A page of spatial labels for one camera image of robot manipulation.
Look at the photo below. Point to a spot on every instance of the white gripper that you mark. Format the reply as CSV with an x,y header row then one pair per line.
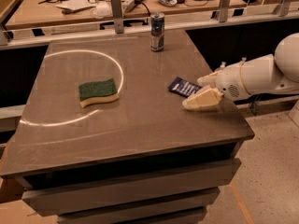
x,y
230,80

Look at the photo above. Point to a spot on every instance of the blue rxbar blueberry wrapper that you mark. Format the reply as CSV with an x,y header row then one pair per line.
x,y
183,87

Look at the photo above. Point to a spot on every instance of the green and yellow sponge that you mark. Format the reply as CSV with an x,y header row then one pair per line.
x,y
98,92

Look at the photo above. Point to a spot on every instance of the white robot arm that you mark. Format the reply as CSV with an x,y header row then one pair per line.
x,y
273,73

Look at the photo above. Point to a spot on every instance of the clear sanitizer bottle left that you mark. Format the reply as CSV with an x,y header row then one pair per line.
x,y
223,65

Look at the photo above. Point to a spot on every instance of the top grey drawer front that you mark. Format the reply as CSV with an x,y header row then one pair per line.
x,y
130,188

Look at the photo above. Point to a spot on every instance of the grey drawer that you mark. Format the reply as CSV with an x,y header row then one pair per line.
x,y
190,216
130,188
166,205

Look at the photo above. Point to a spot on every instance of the blue energy drink can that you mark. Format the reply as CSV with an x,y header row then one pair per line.
x,y
157,31

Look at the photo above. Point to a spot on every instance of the grey drawer cabinet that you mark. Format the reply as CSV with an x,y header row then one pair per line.
x,y
59,143

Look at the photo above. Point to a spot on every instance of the bottom grey drawer front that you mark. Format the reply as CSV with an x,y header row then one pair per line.
x,y
190,216

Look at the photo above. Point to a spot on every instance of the white papers on desk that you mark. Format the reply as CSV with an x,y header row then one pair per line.
x,y
73,5

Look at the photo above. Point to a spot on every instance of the wooden background desk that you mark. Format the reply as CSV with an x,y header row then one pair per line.
x,y
31,14

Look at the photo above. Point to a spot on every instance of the middle grey drawer front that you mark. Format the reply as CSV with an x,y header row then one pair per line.
x,y
166,205

